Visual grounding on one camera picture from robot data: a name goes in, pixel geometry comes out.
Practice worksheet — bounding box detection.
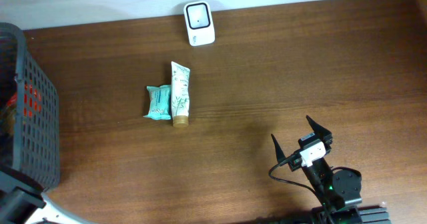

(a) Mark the black camera cable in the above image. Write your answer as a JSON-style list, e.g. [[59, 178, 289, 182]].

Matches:
[[268, 152, 330, 224]]

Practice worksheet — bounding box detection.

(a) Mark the grey plastic mesh basket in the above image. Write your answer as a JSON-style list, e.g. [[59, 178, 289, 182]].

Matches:
[[1, 23, 60, 190]]

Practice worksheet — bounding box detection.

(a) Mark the white floral cream tube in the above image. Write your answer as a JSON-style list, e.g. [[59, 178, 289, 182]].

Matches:
[[171, 61, 190, 128]]

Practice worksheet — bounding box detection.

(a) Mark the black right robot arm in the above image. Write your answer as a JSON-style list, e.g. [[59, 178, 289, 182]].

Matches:
[[268, 116, 362, 223]]

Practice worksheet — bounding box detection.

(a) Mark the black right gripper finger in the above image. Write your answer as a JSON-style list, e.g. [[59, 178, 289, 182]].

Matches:
[[306, 115, 332, 143], [271, 134, 286, 164]]

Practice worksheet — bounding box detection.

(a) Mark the white barcode scanner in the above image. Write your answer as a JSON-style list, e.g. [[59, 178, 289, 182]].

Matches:
[[183, 1, 216, 47]]

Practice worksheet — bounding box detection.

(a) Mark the teal wet wipes pack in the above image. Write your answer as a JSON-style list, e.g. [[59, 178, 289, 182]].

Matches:
[[144, 85, 171, 121]]

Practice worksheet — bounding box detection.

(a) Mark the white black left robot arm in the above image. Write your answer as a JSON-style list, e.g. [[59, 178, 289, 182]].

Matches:
[[1, 166, 89, 223]]

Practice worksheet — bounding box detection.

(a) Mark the black aluminium arm base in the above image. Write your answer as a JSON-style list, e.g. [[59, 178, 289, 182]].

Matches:
[[266, 206, 392, 224]]

